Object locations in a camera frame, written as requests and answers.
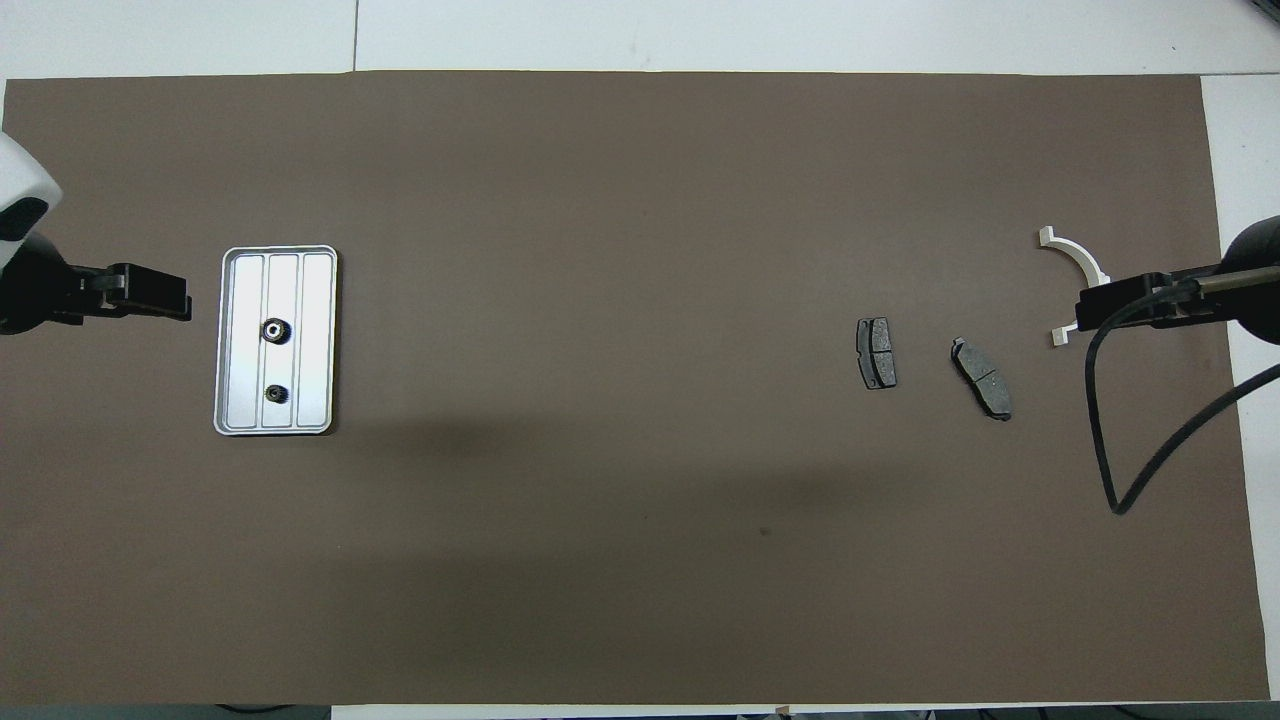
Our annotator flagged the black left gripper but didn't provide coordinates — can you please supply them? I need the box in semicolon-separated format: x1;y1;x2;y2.
0;235;193;336

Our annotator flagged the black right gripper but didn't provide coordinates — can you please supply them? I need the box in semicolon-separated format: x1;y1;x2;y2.
1077;215;1280;346

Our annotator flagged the silver metal tray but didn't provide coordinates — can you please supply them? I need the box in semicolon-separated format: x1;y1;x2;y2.
213;245;339;437

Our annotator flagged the long curved grey brake pad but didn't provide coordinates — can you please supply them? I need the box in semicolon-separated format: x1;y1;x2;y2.
950;337;1013;422

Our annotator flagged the rectangular grey brake pad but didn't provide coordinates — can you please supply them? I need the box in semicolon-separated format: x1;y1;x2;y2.
856;317;898;391

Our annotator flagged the brown table mat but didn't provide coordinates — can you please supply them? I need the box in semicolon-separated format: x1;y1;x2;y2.
0;70;1271;706

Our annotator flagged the white curved plastic bracket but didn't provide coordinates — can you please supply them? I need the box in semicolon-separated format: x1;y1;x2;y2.
1038;227;1113;349

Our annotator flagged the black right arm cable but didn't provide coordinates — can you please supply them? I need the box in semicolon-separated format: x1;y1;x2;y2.
1086;275;1280;516

